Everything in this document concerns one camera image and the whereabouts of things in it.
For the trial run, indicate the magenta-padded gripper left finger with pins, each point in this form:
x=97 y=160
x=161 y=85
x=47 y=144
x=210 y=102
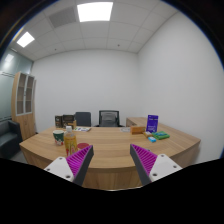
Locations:
x=61 y=166

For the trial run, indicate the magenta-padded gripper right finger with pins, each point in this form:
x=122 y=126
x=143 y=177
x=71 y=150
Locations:
x=163 y=166

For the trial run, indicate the yellow drink bottle white cap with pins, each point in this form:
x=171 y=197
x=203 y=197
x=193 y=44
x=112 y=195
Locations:
x=70 y=141

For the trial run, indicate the green white patterned mug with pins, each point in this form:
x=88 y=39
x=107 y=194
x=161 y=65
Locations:
x=58 y=137

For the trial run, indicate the small light blue box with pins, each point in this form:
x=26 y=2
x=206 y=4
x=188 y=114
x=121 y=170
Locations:
x=152 y=139

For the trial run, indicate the flat green box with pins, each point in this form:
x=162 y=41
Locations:
x=161 y=135

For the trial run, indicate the small tan box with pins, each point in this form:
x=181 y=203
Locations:
x=147 y=134

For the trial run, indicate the white printed booklet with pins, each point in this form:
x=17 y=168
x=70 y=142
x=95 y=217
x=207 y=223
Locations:
x=82 y=129

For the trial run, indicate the upright purple box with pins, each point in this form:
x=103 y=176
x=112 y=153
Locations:
x=152 y=123

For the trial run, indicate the light wooden box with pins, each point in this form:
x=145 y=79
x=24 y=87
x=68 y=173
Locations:
x=137 y=129

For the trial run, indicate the small dark brown box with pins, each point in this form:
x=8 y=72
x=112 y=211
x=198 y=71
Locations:
x=59 y=121

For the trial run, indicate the wide dark brown box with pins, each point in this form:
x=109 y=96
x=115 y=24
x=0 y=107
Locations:
x=68 y=117

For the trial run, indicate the wooden side desk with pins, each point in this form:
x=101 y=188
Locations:
x=136 y=121

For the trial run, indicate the dark blue office chair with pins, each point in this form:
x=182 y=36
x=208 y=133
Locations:
x=83 y=118

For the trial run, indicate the round grey white plate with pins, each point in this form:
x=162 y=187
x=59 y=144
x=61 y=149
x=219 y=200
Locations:
x=125 y=129

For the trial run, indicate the black leather sofa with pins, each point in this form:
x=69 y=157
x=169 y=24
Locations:
x=8 y=140

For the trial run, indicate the wooden shelf cabinet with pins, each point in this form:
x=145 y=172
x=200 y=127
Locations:
x=25 y=116

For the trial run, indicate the black mesh office chair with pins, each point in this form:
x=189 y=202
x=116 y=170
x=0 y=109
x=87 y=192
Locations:
x=108 y=118

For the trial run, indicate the small ceiling light panel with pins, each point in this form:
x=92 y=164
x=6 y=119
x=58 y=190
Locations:
x=25 y=39

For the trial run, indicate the grey ceiling air vent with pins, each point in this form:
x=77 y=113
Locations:
x=62 y=16

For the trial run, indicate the large square ceiling light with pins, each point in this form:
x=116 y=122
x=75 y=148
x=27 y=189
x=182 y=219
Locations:
x=95 y=11

